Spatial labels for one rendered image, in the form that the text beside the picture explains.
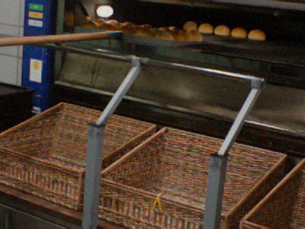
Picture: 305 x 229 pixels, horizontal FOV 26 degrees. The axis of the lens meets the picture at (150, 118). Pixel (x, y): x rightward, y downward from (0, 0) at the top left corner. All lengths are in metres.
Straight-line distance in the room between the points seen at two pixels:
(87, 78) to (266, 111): 0.89
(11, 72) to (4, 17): 0.28
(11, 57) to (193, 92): 1.07
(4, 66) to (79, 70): 0.49
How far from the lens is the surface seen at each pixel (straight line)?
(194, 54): 2.67
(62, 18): 3.10
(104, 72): 2.95
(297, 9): 2.31
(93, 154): 2.24
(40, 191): 2.61
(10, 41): 2.44
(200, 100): 2.66
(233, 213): 2.16
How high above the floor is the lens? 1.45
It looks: 12 degrees down
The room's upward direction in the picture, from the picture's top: 5 degrees clockwise
